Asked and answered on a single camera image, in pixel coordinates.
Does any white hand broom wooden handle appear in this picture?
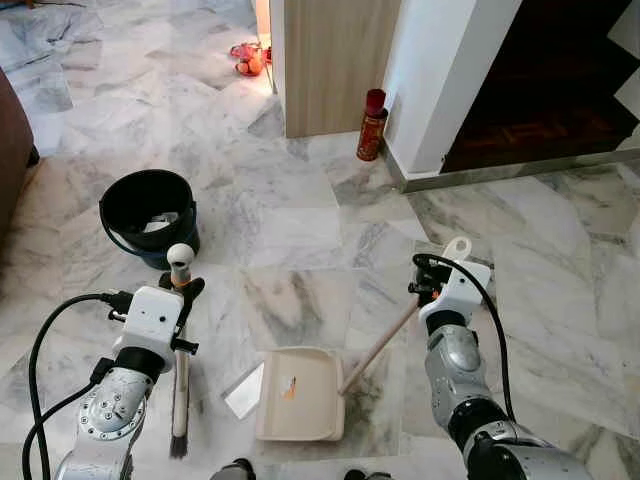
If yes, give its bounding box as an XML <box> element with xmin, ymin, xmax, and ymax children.
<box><xmin>165</xmin><ymin>243</ymin><xmax>198</xmax><ymax>461</ymax></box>

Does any beige dustpan with wooden handle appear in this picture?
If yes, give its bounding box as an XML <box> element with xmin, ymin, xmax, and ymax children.
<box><xmin>253</xmin><ymin>236</ymin><xmax>473</xmax><ymax>444</ymax></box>

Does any white paper scrap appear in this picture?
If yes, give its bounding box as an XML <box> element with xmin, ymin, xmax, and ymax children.
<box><xmin>139</xmin><ymin>212</ymin><xmax>183</xmax><ymax>235</ymax></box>

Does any black plastic bucket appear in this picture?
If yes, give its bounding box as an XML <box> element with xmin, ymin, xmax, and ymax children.
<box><xmin>99</xmin><ymin>169</ymin><xmax>202</xmax><ymax>270</ymax></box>

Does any white paper sheet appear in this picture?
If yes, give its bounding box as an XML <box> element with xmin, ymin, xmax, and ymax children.
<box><xmin>224</xmin><ymin>364</ymin><xmax>267</xmax><ymax>420</ymax></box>

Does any red spray can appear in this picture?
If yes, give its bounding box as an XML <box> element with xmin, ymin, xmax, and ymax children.
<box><xmin>356</xmin><ymin>88</ymin><xmax>390</xmax><ymax>163</ymax></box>

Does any dark wooden staircase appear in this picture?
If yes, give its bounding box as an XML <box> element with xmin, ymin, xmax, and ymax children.
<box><xmin>440</xmin><ymin>0</ymin><xmax>640</xmax><ymax>174</ymax></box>

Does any light wooden cabinet panel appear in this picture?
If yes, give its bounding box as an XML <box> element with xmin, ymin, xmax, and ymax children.
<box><xmin>283</xmin><ymin>0</ymin><xmax>403</xmax><ymax>139</ymax></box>

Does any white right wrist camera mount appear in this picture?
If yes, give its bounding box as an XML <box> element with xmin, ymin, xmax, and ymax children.
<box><xmin>419</xmin><ymin>261</ymin><xmax>494</xmax><ymax>327</ymax></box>

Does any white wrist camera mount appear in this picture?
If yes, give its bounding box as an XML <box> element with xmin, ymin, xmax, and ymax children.
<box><xmin>118</xmin><ymin>287</ymin><xmax>187</xmax><ymax>367</ymax></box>
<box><xmin>419</xmin><ymin>261</ymin><xmax>494</xmax><ymax>327</ymax></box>

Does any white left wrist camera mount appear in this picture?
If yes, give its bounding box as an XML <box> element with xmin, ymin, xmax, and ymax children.
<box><xmin>118</xmin><ymin>287</ymin><xmax>187</xmax><ymax>367</ymax></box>

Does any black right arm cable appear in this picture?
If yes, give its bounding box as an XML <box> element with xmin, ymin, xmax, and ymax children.
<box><xmin>412</xmin><ymin>252</ymin><xmax>517</xmax><ymax>423</ymax></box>

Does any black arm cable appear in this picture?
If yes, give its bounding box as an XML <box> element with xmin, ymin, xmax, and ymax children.
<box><xmin>412</xmin><ymin>252</ymin><xmax>517</xmax><ymax>423</ymax></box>
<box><xmin>22</xmin><ymin>292</ymin><xmax>133</xmax><ymax>480</ymax></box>

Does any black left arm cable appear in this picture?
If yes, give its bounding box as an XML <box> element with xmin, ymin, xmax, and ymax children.
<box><xmin>22</xmin><ymin>292</ymin><xmax>133</xmax><ymax>480</ymax></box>

